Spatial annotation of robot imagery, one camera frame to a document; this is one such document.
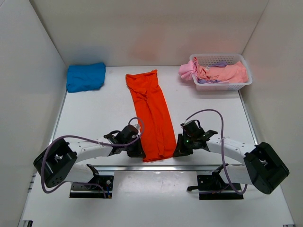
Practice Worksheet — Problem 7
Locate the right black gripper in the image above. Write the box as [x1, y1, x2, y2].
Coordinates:
[173, 133, 196, 157]

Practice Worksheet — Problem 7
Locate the orange t-shirt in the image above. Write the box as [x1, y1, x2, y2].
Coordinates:
[125, 70, 177, 162]

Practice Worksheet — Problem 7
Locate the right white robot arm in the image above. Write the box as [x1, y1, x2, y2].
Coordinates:
[173, 120, 290, 194]

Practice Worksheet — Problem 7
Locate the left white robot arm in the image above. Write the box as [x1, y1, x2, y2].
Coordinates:
[34, 124, 145, 193]

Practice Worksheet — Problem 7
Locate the pink t-shirt over basket edge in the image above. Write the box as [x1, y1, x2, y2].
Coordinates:
[178, 57, 198, 81]

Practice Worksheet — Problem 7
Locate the folded blue t-shirt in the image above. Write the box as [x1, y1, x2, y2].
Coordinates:
[66, 62, 106, 93]

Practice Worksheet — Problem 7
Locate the light pink t-shirt in basket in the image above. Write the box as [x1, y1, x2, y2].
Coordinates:
[196, 61, 249, 84]

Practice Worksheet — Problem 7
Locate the white plastic basket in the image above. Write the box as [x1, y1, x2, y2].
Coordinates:
[189, 53, 253, 91]

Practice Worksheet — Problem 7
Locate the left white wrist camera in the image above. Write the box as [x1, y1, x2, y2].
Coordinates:
[133, 124, 141, 131]

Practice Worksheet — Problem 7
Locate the aluminium rail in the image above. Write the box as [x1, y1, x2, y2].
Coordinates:
[93, 164, 240, 173]

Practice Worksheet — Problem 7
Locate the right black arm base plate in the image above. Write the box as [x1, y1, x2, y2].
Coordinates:
[187, 175, 244, 201]

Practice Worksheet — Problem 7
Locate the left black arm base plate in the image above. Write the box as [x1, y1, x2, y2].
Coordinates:
[69, 172, 114, 199]

